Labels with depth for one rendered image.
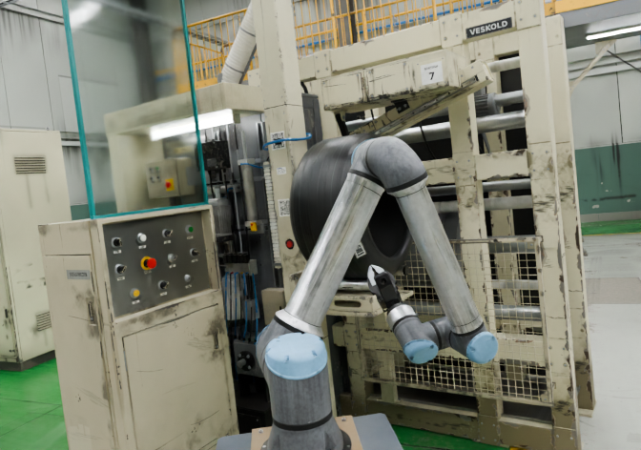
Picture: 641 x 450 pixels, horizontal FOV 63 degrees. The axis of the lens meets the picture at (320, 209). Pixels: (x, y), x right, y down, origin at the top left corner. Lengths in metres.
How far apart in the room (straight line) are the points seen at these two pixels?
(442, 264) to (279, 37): 1.29
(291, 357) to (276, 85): 1.34
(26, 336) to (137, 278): 3.18
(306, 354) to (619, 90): 10.41
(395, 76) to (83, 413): 1.81
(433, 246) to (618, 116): 10.01
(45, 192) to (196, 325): 3.33
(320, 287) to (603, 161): 9.99
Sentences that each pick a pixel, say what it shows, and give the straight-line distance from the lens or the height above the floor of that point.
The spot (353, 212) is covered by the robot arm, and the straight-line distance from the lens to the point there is 1.44.
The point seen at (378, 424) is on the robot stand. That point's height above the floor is 0.60.
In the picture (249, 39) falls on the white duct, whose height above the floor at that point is 2.07.
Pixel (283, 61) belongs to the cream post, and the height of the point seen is 1.84.
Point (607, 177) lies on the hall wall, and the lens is 11.21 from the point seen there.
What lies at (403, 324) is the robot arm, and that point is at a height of 0.86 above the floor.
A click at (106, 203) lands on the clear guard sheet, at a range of 2.03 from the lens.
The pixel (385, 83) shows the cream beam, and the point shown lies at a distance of 2.31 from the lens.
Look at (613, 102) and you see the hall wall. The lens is 11.32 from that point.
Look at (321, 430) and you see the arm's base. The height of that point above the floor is 0.73.
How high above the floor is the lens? 1.31
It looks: 3 degrees down
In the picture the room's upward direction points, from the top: 6 degrees counter-clockwise
